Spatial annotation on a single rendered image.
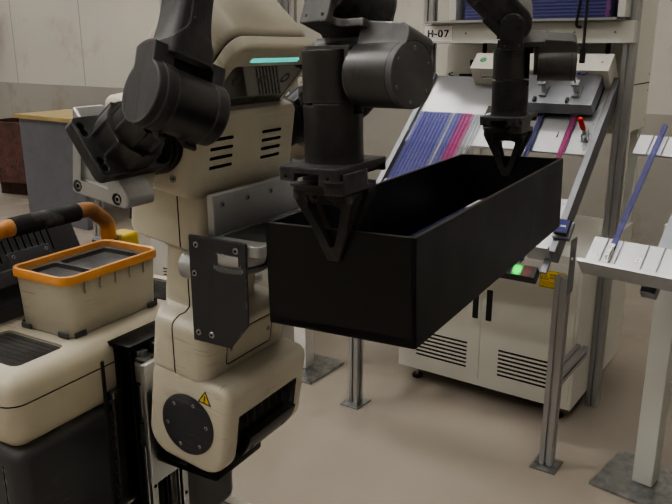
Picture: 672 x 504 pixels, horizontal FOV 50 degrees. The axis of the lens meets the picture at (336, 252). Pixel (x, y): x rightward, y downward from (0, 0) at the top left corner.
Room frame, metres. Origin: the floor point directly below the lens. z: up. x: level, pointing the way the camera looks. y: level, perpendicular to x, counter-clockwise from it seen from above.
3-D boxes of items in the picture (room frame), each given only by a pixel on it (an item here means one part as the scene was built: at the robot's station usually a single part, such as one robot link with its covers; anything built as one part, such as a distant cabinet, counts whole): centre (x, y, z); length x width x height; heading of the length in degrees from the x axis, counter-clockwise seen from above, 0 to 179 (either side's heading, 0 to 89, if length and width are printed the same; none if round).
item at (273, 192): (1.09, 0.11, 0.99); 0.28 x 0.16 x 0.22; 150
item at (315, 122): (0.70, 0.00, 1.21); 0.10 x 0.07 x 0.07; 150
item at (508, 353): (2.77, -0.72, 0.31); 0.70 x 0.65 x 0.62; 55
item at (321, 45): (0.70, 0.00, 1.28); 0.07 x 0.06 x 0.07; 44
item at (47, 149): (5.95, 1.69, 0.40); 1.51 x 0.79 x 0.81; 145
